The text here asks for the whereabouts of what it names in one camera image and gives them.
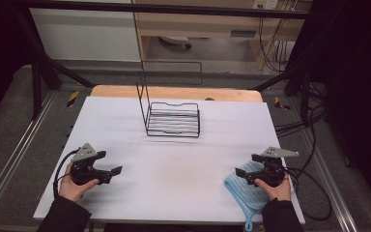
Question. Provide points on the wooden table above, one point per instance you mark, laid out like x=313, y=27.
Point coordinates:
x=174, y=92

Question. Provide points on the person's right hand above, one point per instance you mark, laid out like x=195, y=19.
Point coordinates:
x=278, y=193

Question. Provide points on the white foam board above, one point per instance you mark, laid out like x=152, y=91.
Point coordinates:
x=174, y=174

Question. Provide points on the yellow black hazard tape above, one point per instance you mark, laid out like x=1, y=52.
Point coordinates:
x=72, y=99
x=280, y=103

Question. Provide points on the black metal frame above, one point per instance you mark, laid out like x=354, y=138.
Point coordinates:
x=174, y=8

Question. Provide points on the white cabinet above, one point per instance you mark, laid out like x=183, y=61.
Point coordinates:
x=87, y=35

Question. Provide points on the aluminium floor rail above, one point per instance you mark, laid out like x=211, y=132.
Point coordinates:
x=330, y=183
x=16, y=148

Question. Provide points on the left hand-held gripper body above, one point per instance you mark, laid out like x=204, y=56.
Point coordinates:
x=85, y=174

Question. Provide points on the person's left hand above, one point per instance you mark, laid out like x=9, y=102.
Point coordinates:
x=71, y=190

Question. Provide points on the white power strip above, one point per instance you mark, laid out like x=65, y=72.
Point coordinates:
x=265, y=4

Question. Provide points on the blue striped towel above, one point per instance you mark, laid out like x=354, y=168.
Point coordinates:
x=244, y=191

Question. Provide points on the white device with black wheel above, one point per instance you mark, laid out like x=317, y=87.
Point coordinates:
x=175, y=40

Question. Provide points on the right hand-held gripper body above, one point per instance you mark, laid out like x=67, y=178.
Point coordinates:
x=272, y=174

